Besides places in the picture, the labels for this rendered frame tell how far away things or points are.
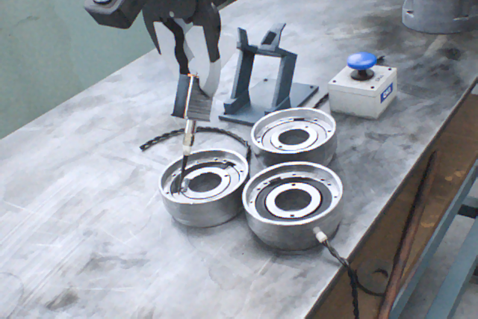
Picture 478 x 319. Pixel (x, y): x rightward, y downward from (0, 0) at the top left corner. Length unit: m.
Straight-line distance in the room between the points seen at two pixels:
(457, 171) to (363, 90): 0.39
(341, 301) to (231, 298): 0.34
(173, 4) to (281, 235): 0.25
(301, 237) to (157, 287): 0.15
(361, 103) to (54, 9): 1.77
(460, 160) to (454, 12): 0.29
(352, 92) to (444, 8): 0.31
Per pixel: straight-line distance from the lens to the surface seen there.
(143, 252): 0.61
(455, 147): 1.16
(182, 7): 0.57
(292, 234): 0.55
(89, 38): 2.47
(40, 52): 2.34
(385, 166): 0.68
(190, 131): 0.61
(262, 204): 0.59
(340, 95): 0.77
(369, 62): 0.76
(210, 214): 0.60
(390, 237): 0.95
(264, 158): 0.66
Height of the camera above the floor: 1.19
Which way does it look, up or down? 31 degrees down
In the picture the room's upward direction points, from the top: 11 degrees counter-clockwise
